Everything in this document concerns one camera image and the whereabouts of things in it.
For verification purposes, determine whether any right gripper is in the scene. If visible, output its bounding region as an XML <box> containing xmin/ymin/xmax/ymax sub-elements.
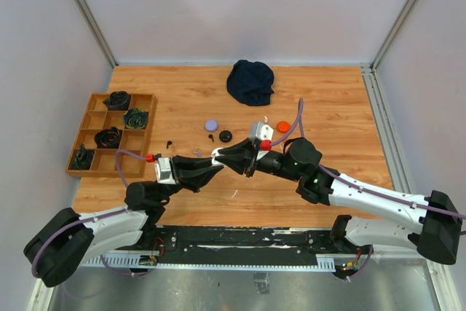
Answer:
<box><xmin>215</xmin><ymin>137</ymin><xmax>301</xmax><ymax>182</ymax></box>

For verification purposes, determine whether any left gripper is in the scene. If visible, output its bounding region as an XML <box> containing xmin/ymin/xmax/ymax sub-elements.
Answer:
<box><xmin>156</xmin><ymin>155</ymin><xmax>224</xmax><ymax>203</ymax></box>

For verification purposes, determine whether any white earbud case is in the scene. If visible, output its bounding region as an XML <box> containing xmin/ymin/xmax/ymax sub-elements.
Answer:
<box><xmin>210</xmin><ymin>148</ymin><xmax>224</xmax><ymax>166</ymax></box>

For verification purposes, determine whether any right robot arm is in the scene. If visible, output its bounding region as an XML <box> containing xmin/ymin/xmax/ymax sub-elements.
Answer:
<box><xmin>212</xmin><ymin>138</ymin><xmax>465</xmax><ymax>265</ymax></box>

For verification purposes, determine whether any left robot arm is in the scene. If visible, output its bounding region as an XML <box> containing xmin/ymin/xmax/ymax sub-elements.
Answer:
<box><xmin>23</xmin><ymin>156</ymin><xmax>224</xmax><ymax>288</ymax></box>

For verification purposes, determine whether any black earbud case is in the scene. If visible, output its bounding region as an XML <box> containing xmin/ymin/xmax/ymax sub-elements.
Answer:
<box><xmin>218</xmin><ymin>130</ymin><xmax>232</xmax><ymax>143</ymax></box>

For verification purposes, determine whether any lavender earbud case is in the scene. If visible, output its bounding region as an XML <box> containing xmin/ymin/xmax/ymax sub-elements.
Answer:
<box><xmin>204</xmin><ymin>119</ymin><xmax>218</xmax><ymax>133</ymax></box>

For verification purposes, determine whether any orange earbud case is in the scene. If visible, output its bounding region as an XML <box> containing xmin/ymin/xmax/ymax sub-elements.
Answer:
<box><xmin>276</xmin><ymin>120</ymin><xmax>291</xmax><ymax>134</ymax></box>

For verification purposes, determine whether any rolled green patterned tie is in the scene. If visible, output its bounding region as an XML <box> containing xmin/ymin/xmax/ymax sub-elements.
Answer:
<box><xmin>123</xmin><ymin>108</ymin><xmax>149</xmax><ymax>130</ymax></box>

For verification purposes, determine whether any dark navy crumpled cloth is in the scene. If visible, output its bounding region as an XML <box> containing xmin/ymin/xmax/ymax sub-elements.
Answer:
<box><xmin>226</xmin><ymin>60</ymin><xmax>275</xmax><ymax>106</ymax></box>

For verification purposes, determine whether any wooden compartment tray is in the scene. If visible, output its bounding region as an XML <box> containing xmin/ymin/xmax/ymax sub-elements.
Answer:
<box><xmin>66</xmin><ymin>91</ymin><xmax>157</xmax><ymax>178</ymax></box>

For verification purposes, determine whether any rolled black orange tie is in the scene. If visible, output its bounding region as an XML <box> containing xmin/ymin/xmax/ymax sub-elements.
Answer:
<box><xmin>94</xmin><ymin>127</ymin><xmax>122</xmax><ymax>149</ymax></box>

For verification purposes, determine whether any rolled black tie top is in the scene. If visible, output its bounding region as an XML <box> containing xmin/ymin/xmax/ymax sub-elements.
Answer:
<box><xmin>103</xmin><ymin>91</ymin><xmax>132</xmax><ymax>111</ymax></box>

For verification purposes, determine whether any rolled green black tie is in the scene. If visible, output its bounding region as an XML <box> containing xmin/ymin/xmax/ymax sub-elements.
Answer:
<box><xmin>69</xmin><ymin>143</ymin><xmax>95</xmax><ymax>170</ymax></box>

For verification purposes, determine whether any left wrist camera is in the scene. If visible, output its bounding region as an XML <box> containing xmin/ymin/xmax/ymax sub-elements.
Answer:
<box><xmin>154</xmin><ymin>157</ymin><xmax>178</xmax><ymax>185</ymax></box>

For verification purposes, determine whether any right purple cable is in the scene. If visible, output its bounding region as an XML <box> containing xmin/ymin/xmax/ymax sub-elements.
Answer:
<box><xmin>271</xmin><ymin>98</ymin><xmax>466</xmax><ymax>235</ymax></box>

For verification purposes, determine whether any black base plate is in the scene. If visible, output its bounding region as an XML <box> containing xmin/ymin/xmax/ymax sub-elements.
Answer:
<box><xmin>117</xmin><ymin>226</ymin><xmax>368</xmax><ymax>267</ymax></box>

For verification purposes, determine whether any aluminium frame rail right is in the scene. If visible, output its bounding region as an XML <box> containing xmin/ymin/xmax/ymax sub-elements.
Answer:
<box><xmin>360</xmin><ymin>0</ymin><xmax>419</xmax><ymax>193</ymax></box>

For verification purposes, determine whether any aluminium frame post left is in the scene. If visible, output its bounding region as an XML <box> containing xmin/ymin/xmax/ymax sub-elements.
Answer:
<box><xmin>74</xmin><ymin>0</ymin><xmax>118</xmax><ymax>68</ymax></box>

